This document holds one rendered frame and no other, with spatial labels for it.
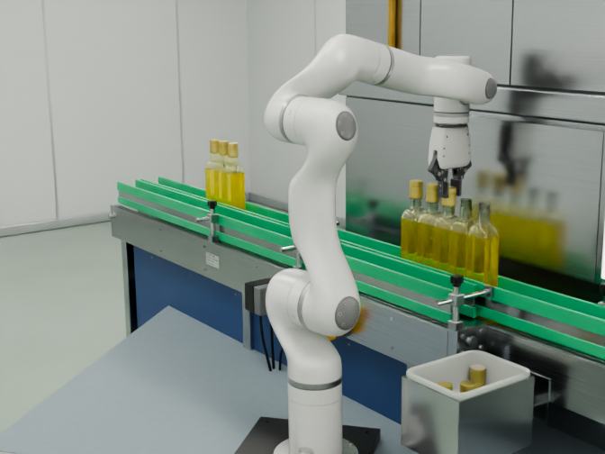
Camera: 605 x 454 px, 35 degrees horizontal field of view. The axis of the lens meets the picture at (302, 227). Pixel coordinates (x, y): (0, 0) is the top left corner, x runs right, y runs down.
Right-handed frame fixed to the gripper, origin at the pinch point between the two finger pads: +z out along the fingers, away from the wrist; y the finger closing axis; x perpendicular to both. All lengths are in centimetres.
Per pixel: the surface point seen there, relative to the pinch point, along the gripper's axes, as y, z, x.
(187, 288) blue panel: 14, 48, -108
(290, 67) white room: -310, 6, -510
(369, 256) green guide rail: 6.4, 20.4, -22.2
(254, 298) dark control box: 24, 36, -51
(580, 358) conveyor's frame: 6, 28, 45
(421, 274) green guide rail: 6.4, 20.9, -2.3
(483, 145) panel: -11.8, -9.3, -0.5
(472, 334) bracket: 10.9, 29.4, 19.4
